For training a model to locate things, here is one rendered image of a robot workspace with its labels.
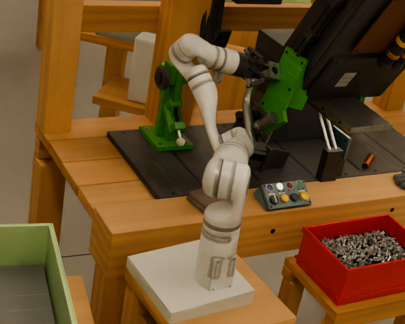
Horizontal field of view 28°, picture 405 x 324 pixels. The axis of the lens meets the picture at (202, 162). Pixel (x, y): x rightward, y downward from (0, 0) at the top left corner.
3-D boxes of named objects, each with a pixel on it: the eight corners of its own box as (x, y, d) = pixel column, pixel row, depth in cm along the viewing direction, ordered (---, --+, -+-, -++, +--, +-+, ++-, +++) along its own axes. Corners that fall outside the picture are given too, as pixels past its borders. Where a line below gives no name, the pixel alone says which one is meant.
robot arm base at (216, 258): (237, 286, 199) (247, 229, 191) (204, 292, 195) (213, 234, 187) (221, 263, 206) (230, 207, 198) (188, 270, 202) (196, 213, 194)
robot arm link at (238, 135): (258, 148, 232) (255, 168, 207) (229, 163, 234) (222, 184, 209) (244, 120, 231) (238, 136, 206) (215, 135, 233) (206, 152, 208)
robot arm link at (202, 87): (187, 88, 236) (213, 74, 235) (225, 170, 233) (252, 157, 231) (179, 84, 227) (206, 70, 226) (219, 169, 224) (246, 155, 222)
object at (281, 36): (337, 137, 286) (361, 47, 270) (265, 143, 272) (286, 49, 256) (308, 114, 300) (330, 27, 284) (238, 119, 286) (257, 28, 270)
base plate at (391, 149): (444, 170, 281) (445, 165, 280) (159, 204, 230) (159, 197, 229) (371, 117, 313) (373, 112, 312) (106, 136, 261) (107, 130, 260)
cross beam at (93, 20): (391, 30, 314) (397, 8, 310) (72, 32, 253) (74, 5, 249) (383, 26, 317) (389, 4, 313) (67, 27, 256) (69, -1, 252)
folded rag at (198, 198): (228, 211, 229) (230, 202, 227) (206, 217, 224) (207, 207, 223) (207, 194, 235) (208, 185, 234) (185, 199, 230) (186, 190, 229)
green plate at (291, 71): (297, 126, 252) (326, 65, 245) (277, 121, 247) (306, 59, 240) (278, 110, 260) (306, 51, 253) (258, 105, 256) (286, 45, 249)
